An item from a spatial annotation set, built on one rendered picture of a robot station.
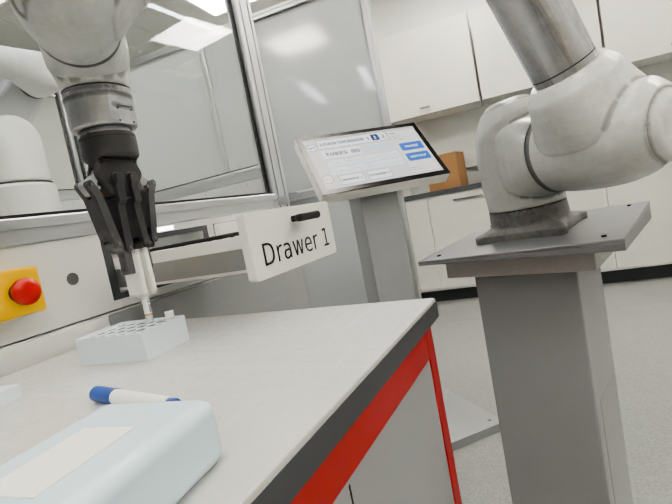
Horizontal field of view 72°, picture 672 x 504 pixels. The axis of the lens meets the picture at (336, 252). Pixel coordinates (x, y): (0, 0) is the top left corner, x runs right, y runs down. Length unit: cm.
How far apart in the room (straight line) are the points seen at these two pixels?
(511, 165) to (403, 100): 327
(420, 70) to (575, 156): 341
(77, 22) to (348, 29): 216
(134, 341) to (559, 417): 80
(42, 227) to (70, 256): 7
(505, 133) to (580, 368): 47
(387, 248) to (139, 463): 157
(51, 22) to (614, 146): 73
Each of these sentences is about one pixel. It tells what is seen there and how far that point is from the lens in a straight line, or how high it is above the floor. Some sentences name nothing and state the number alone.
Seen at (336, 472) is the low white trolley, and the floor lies 70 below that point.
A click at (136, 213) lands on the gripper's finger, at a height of 96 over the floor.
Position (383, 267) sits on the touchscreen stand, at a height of 65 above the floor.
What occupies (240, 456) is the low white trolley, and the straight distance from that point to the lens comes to 34.
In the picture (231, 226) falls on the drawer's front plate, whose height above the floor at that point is 91.
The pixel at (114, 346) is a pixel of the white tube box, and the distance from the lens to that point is 70.
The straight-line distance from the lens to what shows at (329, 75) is 263.
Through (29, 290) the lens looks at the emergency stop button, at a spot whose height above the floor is 88.
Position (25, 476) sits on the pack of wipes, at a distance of 30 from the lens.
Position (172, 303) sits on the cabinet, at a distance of 106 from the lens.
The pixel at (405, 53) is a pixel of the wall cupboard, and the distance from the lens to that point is 425.
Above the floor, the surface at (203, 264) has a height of 86.
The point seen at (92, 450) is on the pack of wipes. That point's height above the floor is 81.
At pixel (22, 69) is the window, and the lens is 101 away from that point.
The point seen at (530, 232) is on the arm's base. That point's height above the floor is 79.
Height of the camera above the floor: 91
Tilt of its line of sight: 5 degrees down
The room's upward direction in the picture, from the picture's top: 11 degrees counter-clockwise
